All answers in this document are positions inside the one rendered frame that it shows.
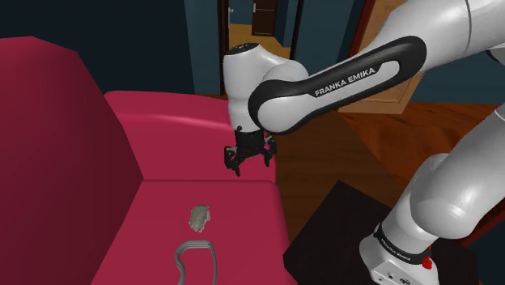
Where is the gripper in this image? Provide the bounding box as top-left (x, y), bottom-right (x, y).
top-left (223, 128), bottom-right (278, 177)

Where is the grey-green frog figure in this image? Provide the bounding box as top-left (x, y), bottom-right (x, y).
top-left (188, 203), bottom-right (213, 234)

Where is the dark brown door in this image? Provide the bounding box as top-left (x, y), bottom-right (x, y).
top-left (251, 0), bottom-right (278, 37)

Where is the light wooden door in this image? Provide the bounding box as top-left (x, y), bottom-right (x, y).
top-left (338, 0), bottom-right (426, 116)

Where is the red sofa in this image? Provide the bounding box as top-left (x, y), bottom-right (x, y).
top-left (0, 36), bottom-right (298, 285)

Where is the grey curved handle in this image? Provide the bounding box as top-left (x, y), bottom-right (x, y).
top-left (175, 240), bottom-right (219, 285)

